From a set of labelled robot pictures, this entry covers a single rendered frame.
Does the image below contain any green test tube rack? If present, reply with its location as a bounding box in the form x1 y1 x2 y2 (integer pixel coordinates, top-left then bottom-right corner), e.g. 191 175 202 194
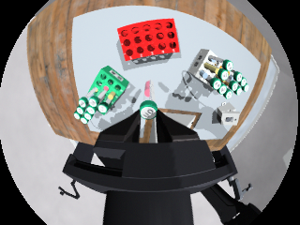
88 66 129 110

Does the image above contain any white tube rack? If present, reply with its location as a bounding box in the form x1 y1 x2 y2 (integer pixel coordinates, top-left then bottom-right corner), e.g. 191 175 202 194
188 49 217 87

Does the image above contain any red test tube rack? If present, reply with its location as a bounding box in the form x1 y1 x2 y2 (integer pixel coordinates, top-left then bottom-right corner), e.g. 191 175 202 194
117 19 180 61

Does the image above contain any conical tube with yellow liquid and green cap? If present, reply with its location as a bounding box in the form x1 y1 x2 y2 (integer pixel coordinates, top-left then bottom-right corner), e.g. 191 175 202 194
203 63 229 81

